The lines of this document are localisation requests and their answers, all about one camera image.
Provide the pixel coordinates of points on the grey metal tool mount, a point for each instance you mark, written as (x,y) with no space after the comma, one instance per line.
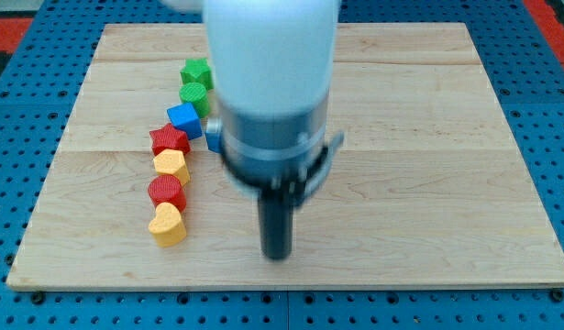
(278,151)

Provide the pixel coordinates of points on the red star block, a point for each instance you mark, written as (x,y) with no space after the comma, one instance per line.
(169,137)

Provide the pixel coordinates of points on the wooden board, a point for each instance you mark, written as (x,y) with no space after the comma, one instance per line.
(428,192)

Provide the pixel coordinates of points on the blue block behind arm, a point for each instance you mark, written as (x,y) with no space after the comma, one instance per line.
(213,134)

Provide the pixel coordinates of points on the yellow heart block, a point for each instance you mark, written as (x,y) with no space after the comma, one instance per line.
(167,227)

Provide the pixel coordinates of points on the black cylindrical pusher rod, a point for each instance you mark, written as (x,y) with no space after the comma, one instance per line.
(276,224)

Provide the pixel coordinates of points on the green star block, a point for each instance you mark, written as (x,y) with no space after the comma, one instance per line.
(197,70)

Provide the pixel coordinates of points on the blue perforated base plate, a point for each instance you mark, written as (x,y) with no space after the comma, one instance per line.
(40,83)

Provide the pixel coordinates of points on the blue cube block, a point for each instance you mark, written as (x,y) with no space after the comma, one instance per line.
(185,118)

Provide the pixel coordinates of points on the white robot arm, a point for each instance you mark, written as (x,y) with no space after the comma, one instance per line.
(272,66)

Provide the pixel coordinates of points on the green cylinder block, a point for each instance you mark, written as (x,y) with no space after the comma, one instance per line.
(196,94)

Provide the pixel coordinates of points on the yellow pentagon block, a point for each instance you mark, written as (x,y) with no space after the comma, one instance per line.
(172,162)

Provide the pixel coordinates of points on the red cylinder block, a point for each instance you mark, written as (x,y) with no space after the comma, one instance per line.
(167,189)

